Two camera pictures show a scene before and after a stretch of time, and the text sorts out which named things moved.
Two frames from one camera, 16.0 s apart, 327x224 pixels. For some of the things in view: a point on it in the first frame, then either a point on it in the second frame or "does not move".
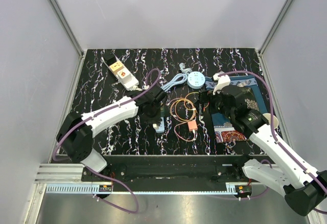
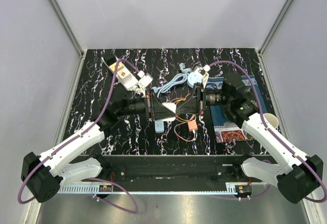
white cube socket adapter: x=123 y=74 does not move
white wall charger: x=156 y=126 → x=171 y=106
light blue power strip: x=161 y=128 does not move
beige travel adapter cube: x=114 y=67 does not move
